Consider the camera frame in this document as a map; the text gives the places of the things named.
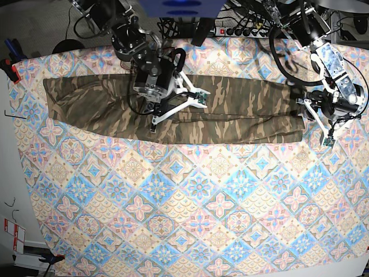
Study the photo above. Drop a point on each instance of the black hex key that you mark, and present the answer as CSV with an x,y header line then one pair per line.
x,y
11,115

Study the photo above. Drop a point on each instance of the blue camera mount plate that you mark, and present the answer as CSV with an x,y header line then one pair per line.
x,y
182,8

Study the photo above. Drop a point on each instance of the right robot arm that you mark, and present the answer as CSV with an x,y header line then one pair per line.
x,y
131,43

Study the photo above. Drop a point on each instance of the white power strip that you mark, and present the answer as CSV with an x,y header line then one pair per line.
x,y
261,32

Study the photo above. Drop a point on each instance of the black bracket under mount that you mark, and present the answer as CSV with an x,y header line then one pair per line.
x,y
205,25

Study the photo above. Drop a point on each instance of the orange black bottom clamp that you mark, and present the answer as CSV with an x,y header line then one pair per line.
x,y
51,259

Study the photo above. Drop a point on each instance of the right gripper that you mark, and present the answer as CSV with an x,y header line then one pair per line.
x,y
151,95

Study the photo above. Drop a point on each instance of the red white label tag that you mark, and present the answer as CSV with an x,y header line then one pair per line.
x,y
15,235

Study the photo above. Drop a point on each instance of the red black clamp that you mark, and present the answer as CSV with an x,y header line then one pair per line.
x,y
10,70

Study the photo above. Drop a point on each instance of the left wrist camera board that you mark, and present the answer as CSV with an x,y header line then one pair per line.
x,y
328,141

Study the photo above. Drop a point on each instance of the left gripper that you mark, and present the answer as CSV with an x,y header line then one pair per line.
x,y
322,100

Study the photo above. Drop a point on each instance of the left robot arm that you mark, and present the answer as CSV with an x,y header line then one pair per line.
x,y
300,21

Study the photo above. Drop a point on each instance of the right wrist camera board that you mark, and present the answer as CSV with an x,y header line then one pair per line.
x,y
201,98

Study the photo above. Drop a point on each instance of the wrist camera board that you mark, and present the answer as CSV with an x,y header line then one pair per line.
x,y
328,141
201,98

